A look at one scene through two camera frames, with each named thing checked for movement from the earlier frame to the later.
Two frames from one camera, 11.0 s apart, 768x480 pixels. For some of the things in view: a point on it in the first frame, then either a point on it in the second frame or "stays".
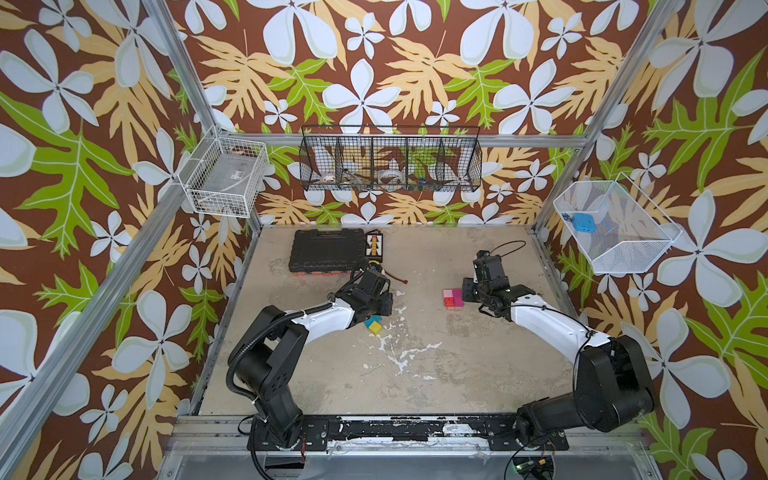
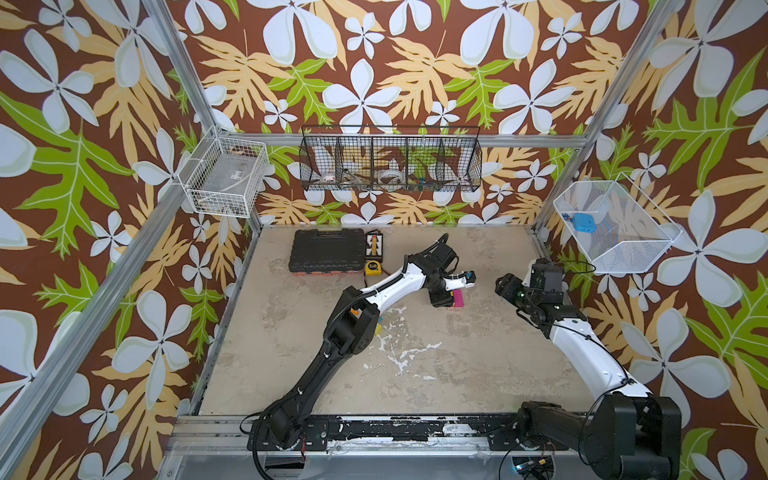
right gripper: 474,291 to 513,289
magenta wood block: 458,297 stays
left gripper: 388,300 to 443,300
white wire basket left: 225,176 stays
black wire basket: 391,157 stays
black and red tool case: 326,251 stays
